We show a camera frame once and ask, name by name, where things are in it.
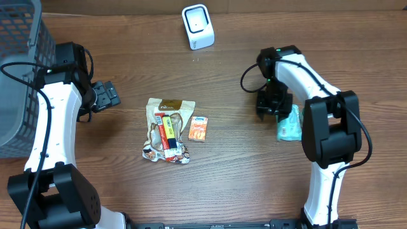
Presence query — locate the teal wet wipes pack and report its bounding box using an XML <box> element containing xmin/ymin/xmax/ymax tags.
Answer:
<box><xmin>277</xmin><ymin>104</ymin><xmax>303</xmax><ymax>141</ymax></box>

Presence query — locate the brown snack pouch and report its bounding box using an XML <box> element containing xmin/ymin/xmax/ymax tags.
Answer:
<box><xmin>142</xmin><ymin>98</ymin><xmax>195</xmax><ymax>164</ymax></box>

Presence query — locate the yellow highlighter pen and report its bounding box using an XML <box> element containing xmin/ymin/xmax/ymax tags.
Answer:
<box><xmin>162</xmin><ymin>115</ymin><xmax>177</xmax><ymax>149</ymax></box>

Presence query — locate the orange Kleenex tissue pack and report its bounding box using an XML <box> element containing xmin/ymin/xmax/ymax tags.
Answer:
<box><xmin>188</xmin><ymin>116</ymin><xmax>208</xmax><ymax>142</ymax></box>

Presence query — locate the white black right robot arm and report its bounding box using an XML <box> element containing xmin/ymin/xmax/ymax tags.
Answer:
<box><xmin>256</xmin><ymin>45</ymin><xmax>362</xmax><ymax>228</ymax></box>

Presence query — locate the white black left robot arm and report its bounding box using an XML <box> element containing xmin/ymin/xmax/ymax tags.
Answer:
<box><xmin>7</xmin><ymin>42</ymin><xmax>132</xmax><ymax>228</ymax></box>

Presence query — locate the white barcode scanner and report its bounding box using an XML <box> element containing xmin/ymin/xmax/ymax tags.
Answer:
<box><xmin>181</xmin><ymin>4</ymin><xmax>215</xmax><ymax>50</ymax></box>

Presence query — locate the dark grey mesh basket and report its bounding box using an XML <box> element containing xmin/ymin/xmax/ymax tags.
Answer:
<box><xmin>0</xmin><ymin>0</ymin><xmax>58</xmax><ymax>158</ymax></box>

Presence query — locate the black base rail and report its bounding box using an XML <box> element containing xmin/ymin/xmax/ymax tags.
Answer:
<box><xmin>127</xmin><ymin>219</ymin><xmax>358</xmax><ymax>229</ymax></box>

